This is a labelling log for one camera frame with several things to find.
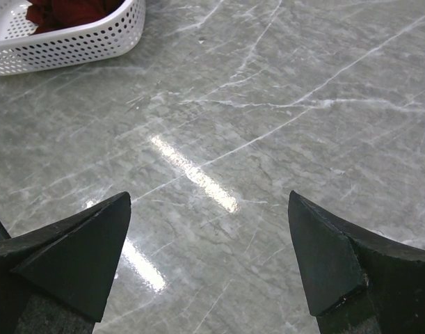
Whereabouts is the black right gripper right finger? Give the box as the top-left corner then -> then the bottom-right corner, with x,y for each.
288,191 -> 425,333

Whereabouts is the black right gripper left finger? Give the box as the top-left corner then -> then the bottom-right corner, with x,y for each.
0,191 -> 131,333

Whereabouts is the dark red t shirt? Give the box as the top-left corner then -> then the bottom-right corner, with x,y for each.
26,0 -> 123,34

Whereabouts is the white perforated plastic basket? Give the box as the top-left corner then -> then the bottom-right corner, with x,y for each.
0,1 -> 146,76

